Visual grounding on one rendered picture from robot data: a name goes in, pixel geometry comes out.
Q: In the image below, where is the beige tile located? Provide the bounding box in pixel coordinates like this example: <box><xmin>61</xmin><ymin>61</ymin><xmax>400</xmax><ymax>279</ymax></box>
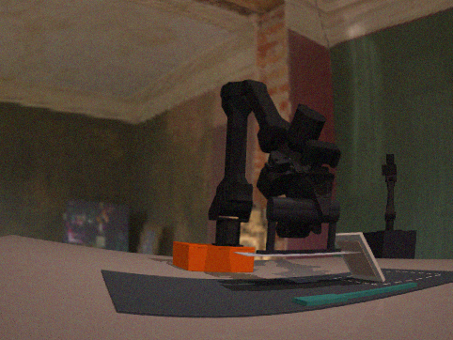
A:
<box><xmin>335</xmin><ymin>232</ymin><xmax>385</xmax><ymax>282</ymax></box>

